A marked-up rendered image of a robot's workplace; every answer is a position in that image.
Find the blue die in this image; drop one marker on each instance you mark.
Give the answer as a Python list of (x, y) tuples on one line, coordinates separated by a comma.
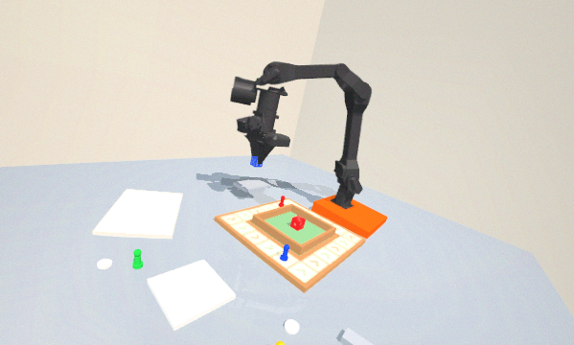
[(254, 161)]

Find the white flat rectangular board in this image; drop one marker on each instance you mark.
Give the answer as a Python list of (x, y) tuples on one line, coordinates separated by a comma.
[(141, 214)]

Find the white flat square slab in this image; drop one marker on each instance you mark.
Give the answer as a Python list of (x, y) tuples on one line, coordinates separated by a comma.
[(189, 292)]

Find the blue pawn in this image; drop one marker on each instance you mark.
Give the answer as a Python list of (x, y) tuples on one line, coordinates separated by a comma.
[(284, 257)]

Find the green pawn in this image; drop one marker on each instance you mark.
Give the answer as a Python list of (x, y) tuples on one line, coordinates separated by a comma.
[(137, 264)]

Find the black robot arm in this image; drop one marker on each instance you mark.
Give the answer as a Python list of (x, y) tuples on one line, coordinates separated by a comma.
[(357, 98)]

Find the red die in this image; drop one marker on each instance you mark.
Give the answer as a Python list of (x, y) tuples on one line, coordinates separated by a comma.
[(298, 223)]

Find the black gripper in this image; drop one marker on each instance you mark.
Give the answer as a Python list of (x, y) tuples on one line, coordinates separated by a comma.
[(263, 142)]

